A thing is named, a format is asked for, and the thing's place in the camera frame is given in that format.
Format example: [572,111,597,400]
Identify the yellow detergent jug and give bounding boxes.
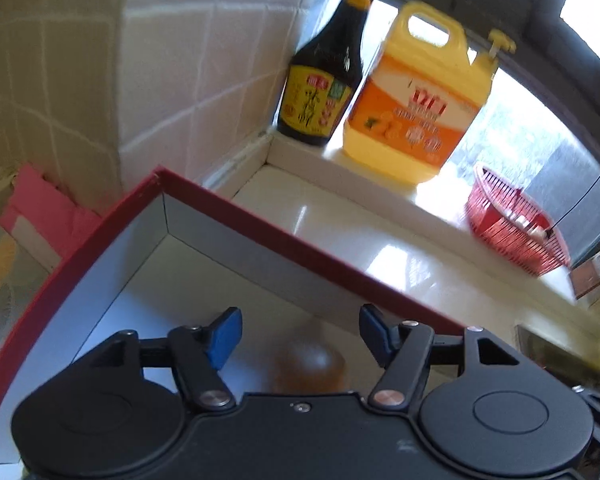
[342,0,517,184]

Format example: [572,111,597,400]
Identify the dark window frame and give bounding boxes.
[325,0,600,68]

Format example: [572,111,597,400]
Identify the dark sauce bottle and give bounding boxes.
[277,0,393,147]

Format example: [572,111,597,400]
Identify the small orange tangerine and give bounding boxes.
[272,337,346,393]

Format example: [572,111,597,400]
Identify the red box with white inside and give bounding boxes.
[0,167,468,480]

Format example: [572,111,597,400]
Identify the red plastic basket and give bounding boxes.
[466,162,572,277]

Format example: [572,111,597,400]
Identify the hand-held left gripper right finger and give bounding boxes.
[359,304,536,413]

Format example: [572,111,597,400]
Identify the pink folded cloth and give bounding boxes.
[0,162,103,273]

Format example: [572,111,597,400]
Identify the thin black cable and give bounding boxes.
[552,147,600,233]

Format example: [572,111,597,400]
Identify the white item in basket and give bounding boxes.
[517,215,556,239]

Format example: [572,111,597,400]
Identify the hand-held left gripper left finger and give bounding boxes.
[75,306,243,413]

